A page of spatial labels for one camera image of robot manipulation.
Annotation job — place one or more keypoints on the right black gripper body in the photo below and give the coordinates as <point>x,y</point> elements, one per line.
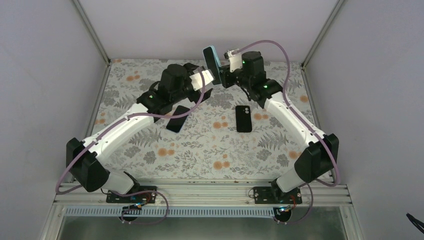
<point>228,82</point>

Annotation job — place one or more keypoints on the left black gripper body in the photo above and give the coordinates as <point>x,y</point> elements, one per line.
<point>196,97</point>

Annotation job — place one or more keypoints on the black phone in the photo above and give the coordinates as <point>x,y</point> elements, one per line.
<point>175,124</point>

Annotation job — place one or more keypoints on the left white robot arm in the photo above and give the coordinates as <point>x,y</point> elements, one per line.
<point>179,91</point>

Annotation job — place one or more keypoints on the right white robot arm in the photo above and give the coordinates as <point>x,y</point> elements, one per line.
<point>320,150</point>

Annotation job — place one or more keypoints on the black object at corner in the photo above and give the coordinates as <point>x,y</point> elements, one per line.
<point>416,222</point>

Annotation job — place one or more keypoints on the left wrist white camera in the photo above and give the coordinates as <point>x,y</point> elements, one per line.
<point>200,79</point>

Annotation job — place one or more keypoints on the wrist white camera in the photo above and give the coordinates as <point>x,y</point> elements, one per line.
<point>200,79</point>
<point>235,59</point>

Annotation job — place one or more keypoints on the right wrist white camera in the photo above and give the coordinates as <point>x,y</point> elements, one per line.
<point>235,59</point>

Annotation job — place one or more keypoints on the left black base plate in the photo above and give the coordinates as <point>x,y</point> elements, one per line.
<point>145,198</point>

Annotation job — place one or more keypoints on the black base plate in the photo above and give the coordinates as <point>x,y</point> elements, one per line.
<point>267,195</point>
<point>145,198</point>

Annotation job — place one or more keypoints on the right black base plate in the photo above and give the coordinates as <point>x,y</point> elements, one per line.
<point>267,195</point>

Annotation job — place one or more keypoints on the perforated grey cable tray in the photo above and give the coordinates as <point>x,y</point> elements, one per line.
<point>160,211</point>

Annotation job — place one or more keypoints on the aluminium front rail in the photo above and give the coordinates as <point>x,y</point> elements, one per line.
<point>216,193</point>

